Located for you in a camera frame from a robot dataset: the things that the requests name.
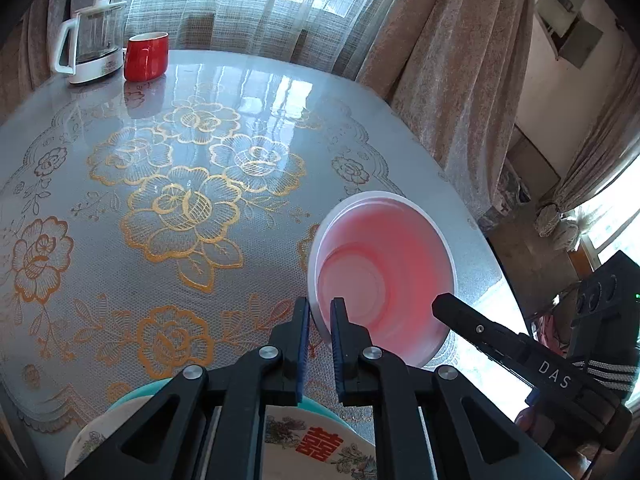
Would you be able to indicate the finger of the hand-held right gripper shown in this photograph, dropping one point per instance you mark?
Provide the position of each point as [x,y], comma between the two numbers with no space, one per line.
[490,335]

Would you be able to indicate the red mug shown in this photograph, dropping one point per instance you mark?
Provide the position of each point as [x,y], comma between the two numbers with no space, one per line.
[145,57]

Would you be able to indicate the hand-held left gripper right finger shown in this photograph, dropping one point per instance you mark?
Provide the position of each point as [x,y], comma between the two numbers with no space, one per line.
[337,350]

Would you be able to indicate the person's right hand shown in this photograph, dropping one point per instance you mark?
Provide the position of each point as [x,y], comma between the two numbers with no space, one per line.
[525,417]

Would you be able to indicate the grey wall electrical box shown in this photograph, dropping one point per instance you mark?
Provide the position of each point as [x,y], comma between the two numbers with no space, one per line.
[570,15]

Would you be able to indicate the beige curtain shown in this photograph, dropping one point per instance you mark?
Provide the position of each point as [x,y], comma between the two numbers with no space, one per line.
[600,160]
[35,50]
[450,85]

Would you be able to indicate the floral lace tablecloth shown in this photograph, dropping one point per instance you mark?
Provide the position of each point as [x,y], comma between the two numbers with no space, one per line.
[200,185]

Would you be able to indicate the teal plate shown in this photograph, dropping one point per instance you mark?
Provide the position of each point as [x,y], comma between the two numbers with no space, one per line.
[135,396]

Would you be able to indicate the white dragon print plate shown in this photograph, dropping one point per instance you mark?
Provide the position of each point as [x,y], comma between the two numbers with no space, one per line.
[300,440]

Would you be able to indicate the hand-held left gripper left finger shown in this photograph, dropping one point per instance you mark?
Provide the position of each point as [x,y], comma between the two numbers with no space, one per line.
[302,350]

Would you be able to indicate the white glass electric kettle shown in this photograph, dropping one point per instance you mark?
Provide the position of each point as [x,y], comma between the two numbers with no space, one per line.
[95,45]

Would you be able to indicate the sheer white curtain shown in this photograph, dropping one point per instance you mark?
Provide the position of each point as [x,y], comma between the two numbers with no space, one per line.
[250,5]

